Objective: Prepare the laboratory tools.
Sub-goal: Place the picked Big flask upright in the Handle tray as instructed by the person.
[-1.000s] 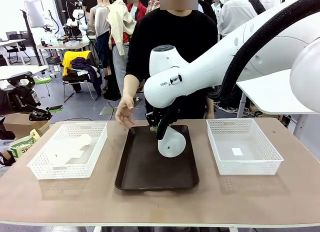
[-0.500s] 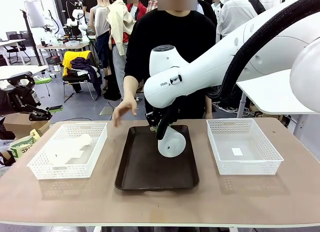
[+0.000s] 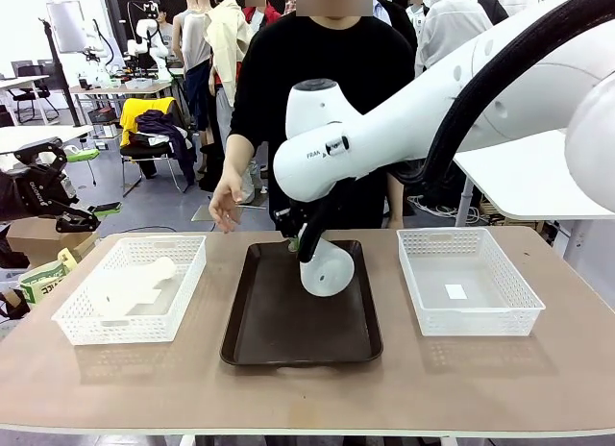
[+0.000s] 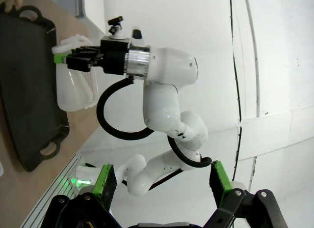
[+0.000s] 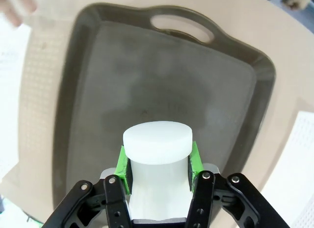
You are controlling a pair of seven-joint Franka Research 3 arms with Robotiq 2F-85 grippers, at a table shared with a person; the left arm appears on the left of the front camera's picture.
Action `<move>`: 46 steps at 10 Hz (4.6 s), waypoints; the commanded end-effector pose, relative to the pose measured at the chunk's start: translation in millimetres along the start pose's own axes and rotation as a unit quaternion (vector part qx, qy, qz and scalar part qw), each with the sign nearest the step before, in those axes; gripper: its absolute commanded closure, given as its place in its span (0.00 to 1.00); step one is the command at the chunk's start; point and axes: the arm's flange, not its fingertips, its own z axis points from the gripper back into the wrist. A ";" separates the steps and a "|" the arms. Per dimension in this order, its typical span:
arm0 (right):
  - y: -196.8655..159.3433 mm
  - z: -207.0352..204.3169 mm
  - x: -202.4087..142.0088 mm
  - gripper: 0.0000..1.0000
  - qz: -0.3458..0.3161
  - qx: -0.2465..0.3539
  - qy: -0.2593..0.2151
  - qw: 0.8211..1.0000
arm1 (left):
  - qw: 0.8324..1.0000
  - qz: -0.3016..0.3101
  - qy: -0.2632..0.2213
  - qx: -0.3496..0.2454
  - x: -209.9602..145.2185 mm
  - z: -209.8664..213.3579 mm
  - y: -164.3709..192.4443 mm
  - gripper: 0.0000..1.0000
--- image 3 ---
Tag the yellow cloth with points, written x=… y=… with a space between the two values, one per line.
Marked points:
x=130 y=114

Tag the person's right hand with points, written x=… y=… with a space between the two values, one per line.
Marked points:
x=226 y=201

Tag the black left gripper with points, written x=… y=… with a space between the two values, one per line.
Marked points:
x=41 y=193

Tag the white paper label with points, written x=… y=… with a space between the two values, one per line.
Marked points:
x=455 y=291
x=153 y=299

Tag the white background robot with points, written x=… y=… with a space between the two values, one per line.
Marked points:
x=144 y=32

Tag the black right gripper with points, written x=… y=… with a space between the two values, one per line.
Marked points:
x=288 y=222

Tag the person's left forearm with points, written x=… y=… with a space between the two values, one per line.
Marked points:
x=395 y=191

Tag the metal frame chair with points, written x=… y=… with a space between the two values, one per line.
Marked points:
x=144 y=158

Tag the green and white bag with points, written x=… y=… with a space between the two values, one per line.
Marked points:
x=43 y=282

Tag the black jacket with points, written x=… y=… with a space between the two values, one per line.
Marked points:
x=495 y=8

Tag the person in black shirt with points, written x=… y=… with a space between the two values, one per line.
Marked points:
x=336 y=47

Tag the black camera tripod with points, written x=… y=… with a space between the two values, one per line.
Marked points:
x=57 y=66

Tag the person's right forearm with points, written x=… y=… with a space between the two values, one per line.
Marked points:
x=235 y=157

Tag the brown cardboard box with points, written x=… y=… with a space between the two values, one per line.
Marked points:
x=33 y=234

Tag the mannequin with cream shirt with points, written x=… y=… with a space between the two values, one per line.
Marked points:
x=226 y=42

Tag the dark navy clothes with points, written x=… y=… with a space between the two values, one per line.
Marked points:
x=163 y=129

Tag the dark brown plastic tray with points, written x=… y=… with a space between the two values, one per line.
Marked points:
x=269 y=321

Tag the cluttered background work table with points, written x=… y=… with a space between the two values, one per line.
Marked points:
x=120 y=86

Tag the white perforated plastic basket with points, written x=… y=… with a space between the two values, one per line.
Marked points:
x=480 y=321
x=115 y=338

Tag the black office chair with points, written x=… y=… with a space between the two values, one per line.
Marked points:
x=29 y=90

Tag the white whiteboard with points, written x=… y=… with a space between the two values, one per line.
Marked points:
x=67 y=25

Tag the mannequin in white shirt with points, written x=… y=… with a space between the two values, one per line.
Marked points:
x=442 y=28

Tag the white side table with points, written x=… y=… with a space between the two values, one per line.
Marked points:
x=29 y=138
x=519 y=177

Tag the mannequin in red top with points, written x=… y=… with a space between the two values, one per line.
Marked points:
x=223 y=109

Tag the mannequin in white tank top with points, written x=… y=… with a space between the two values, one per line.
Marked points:
x=192 y=42

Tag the white conical flask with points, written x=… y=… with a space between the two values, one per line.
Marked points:
x=130 y=287
x=327 y=273

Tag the person's left hand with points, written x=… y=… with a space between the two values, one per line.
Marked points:
x=394 y=222

